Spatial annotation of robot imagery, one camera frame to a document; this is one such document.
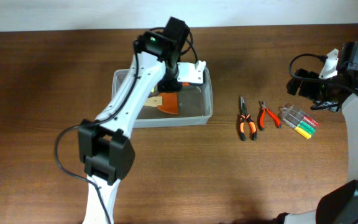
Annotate orange scraper with wooden handle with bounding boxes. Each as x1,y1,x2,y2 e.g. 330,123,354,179
144,93,178,114

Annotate clear plastic storage box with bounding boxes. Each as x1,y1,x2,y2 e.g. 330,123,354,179
111,67,214,129

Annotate clear case of mini screwdrivers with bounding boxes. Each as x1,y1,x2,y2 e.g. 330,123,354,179
278,103,319,139

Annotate small red-handled cutter pliers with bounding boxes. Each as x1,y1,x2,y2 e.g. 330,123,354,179
257,100,282,132

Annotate long-nose pliers orange-black handles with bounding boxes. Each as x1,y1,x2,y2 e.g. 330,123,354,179
237,95,257,141

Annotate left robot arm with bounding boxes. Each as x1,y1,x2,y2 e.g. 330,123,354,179
78,17,193,223

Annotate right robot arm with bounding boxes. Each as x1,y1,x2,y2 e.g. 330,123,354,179
273,41,358,223

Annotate right black cable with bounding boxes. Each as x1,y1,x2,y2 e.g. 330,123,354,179
288,53,358,122

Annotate black cable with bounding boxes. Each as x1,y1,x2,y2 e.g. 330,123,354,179
288,53,358,122
53,27,200,224

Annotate left black cable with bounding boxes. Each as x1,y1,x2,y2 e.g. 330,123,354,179
53,27,200,224

